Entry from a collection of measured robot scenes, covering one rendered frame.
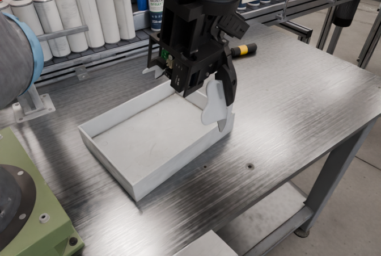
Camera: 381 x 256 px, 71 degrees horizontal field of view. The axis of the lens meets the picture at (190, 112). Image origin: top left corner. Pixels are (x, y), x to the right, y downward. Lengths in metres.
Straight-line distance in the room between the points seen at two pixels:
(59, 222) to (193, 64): 0.28
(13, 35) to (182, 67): 0.25
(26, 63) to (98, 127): 0.23
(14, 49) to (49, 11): 0.39
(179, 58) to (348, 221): 1.42
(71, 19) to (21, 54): 0.40
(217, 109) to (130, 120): 0.32
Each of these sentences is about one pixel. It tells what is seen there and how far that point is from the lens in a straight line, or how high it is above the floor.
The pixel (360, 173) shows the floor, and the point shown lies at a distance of 1.86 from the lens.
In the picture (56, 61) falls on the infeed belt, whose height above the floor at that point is 0.88.
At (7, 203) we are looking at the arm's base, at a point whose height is 0.93.
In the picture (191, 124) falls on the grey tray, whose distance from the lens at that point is 0.63.
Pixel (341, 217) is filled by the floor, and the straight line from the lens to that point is 1.62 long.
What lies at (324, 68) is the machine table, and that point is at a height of 0.83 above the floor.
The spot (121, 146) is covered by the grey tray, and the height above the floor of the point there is 0.83.
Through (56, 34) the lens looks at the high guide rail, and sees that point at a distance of 0.83.
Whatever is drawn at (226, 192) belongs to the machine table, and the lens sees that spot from 0.52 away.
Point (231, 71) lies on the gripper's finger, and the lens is 0.36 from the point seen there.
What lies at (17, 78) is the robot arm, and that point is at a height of 1.05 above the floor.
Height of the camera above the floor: 1.26
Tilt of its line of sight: 40 degrees down
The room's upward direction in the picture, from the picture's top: straight up
